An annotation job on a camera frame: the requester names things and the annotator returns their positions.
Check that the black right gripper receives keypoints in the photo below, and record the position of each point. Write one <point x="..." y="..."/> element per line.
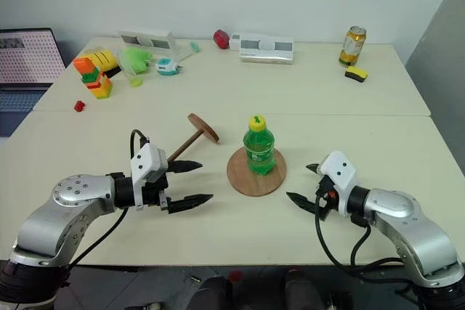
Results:
<point x="326" y="197"/>

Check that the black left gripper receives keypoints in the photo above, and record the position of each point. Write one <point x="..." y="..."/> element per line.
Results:
<point x="156" y="192"/>

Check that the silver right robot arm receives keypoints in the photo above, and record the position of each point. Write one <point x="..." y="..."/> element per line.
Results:
<point x="407" y="223"/>

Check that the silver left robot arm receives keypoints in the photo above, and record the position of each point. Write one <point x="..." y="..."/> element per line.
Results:
<point x="47" y="215"/>

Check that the wooden stand with rod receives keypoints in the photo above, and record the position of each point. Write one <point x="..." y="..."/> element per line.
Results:
<point x="189" y="142"/>

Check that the round wooden base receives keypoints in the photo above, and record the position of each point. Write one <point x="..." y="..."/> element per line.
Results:
<point x="245" y="183"/>

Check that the green bottle with yellow cap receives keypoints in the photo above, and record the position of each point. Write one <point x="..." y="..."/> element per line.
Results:
<point x="258" y="152"/>

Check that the dark rounded shape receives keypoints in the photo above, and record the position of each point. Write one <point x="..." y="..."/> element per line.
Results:
<point x="210" y="293"/>
<point x="305" y="290"/>

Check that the clear plastic cup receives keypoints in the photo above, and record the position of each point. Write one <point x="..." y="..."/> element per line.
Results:
<point x="136" y="82"/>

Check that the teal and white gadget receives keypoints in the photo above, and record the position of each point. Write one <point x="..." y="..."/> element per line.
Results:
<point x="166" y="67"/>

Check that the yellow black sponge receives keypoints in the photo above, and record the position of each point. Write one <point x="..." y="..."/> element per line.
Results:
<point x="356" y="73"/>

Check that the small red toy block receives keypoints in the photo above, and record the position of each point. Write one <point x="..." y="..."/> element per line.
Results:
<point x="79" y="106"/>

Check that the colourful toy block stack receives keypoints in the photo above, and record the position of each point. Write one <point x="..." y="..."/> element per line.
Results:
<point x="98" y="83"/>

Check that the green plush toy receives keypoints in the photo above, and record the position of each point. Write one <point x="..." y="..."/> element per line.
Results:
<point x="138" y="57"/>

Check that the small teal clip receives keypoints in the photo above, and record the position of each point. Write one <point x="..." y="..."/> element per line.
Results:
<point x="195" y="46"/>

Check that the wide white box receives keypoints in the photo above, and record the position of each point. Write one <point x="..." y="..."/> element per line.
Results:
<point x="267" y="48"/>

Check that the yellow drink can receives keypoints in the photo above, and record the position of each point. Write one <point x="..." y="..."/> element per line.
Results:
<point x="352" y="46"/>

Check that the red round object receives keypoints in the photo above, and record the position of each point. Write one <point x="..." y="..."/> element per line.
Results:
<point x="220" y="38"/>

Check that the long white box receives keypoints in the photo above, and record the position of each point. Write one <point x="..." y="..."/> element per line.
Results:
<point x="145" y="39"/>

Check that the yellow striped toy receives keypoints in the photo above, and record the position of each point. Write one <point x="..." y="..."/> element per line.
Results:
<point x="103" y="57"/>

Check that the laptop computer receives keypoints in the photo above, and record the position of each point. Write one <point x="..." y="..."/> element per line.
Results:
<point x="29" y="56"/>

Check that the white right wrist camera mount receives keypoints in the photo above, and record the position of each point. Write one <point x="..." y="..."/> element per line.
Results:
<point x="339" y="168"/>

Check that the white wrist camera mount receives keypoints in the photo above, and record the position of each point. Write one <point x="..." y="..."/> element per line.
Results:
<point x="339" y="168"/>
<point x="145" y="161"/>

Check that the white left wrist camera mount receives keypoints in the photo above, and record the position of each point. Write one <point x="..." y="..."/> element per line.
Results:
<point x="145" y="161"/>

